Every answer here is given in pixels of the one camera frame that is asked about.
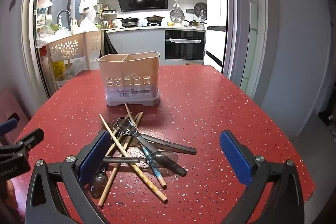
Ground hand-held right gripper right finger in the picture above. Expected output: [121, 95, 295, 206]
[220, 130, 305, 224]

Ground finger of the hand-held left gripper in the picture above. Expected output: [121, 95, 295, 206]
[0, 118, 18, 137]
[0, 129, 44, 155]

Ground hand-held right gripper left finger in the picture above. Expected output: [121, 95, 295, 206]
[25, 130, 112, 224]

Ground translucent spoon with dark handle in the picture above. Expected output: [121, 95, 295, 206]
[90, 170, 109, 199]
[116, 117, 197, 155]
[106, 122, 187, 177]
[102, 151, 179, 169]

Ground blue patterned wooden chopstick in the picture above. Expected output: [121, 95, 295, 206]
[124, 102, 167, 188]

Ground beige plastic utensil holder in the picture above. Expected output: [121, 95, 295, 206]
[98, 51, 160, 107]

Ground yellow oil bottle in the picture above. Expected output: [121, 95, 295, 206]
[53, 61, 66, 81]

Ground clear plastic bag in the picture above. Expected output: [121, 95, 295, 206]
[64, 57, 87, 80]

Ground crumpled clear plastic bags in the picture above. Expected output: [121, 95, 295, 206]
[35, 27, 72, 48]

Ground beige perforated storage cart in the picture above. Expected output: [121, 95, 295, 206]
[47, 30, 103, 89]

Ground black garbage bag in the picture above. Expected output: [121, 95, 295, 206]
[103, 30, 118, 55]

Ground white refrigerator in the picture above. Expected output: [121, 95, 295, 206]
[205, 26, 227, 73]

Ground black built-in oven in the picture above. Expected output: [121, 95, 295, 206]
[165, 30, 205, 60]

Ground white towel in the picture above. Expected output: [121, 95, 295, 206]
[169, 39, 201, 44]

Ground black kitchen faucet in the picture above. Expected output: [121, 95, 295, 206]
[57, 10, 73, 28]

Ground spice rack with bottles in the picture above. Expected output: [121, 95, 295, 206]
[99, 9, 118, 29]

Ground small steel saucepan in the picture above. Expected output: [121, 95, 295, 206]
[184, 20, 207, 28]

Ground hanging white plastic bag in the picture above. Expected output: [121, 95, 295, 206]
[79, 0, 90, 14]

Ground black wok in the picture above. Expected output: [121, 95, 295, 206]
[116, 17, 140, 28]

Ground lidded cooking pot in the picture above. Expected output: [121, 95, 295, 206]
[145, 15, 165, 26]

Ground dark round divided tray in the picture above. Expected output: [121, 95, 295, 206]
[194, 2, 208, 17]

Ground silver round steamer rack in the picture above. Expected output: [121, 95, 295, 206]
[170, 9, 185, 23]

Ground grey sliding door frame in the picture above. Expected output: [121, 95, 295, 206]
[222, 0, 268, 106]

